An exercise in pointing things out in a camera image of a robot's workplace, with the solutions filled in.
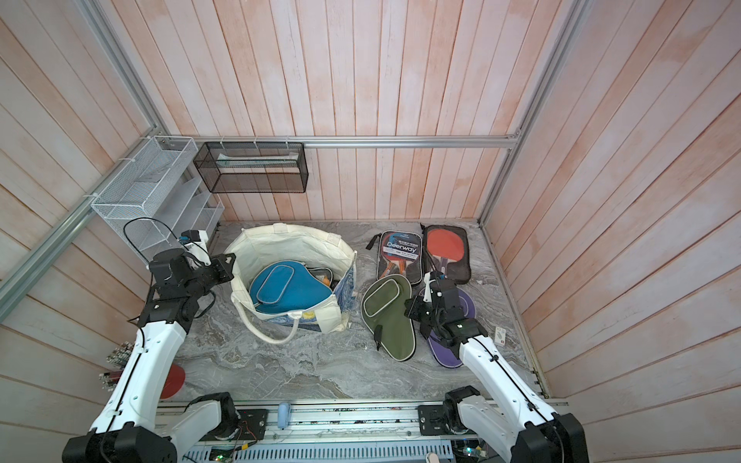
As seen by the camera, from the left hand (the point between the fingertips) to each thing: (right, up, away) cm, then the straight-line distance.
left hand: (237, 258), depth 77 cm
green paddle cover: (+42, -14, +9) cm, 45 cm away
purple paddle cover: (+59, -30, +8) cm, 67 cm away
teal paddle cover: (+11, -9, +9) cm, 17 cm away
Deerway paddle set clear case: (+48, +1, +30) cm, 57 cm away
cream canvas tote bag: (+4, +4, +6) cm, 8 cm away
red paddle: (+67, +2, +33) cm, 75 cm away
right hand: (+47, -13, +6) cm, 49 cm away
